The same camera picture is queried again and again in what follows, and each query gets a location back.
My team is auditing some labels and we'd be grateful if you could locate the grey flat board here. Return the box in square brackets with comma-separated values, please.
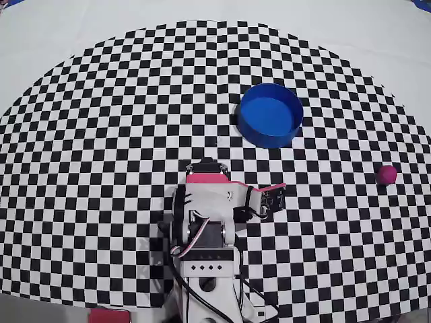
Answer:
[0, 293, 91, 323]

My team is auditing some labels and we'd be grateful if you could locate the red white servo cable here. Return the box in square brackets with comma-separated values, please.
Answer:
[170, 215, 212, 259]

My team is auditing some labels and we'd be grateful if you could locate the black cable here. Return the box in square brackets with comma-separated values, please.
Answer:
[168, 184, 280, 323]

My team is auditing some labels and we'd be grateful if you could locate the checkerboard printed white sheet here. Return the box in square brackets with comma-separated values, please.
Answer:
[0, 0, 431, 320]

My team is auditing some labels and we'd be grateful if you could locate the red flat object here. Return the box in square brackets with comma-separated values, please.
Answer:
[88, 308, 131, 323]

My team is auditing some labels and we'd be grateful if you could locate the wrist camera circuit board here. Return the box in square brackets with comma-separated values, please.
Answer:
[259, 184, 287, 219]

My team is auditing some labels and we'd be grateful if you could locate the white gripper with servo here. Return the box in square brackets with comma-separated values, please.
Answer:
[185, 157, 257, 220]

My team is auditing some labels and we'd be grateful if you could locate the pink faceted ball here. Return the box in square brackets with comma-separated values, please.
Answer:
[376, 164, 398, 186]

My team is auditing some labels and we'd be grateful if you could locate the blue round box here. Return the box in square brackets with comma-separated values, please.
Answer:
[237, 82, 304, 149]

